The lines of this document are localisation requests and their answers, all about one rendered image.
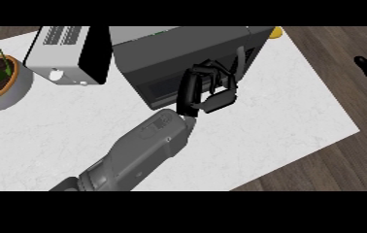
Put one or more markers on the grey plant pot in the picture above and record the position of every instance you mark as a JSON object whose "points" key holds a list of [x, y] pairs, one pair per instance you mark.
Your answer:
{"points": [[20, 91]]}

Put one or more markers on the yellow fruit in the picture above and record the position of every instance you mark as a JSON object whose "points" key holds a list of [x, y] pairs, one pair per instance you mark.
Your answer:
{"points": [[276, 33]]}

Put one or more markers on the dark grey microwave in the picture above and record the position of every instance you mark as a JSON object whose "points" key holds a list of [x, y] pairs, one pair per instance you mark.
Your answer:
{"points": [[158, 59]]}

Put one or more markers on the green plant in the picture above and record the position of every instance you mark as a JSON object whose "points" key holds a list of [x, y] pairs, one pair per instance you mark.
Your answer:
{"points": [[5, 69]]}

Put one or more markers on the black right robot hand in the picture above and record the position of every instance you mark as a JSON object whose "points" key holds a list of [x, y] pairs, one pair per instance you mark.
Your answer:
{"points": [[362, 64]]}

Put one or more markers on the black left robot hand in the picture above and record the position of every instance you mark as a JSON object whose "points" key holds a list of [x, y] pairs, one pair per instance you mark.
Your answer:
{"points": [[189, 91]]}

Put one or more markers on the white and black appliance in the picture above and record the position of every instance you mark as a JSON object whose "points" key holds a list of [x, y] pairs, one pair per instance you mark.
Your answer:
{"points": [[59, 59]]}

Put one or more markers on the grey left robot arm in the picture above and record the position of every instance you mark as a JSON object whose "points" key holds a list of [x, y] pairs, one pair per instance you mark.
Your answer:
{"points": [[143, 146]]}

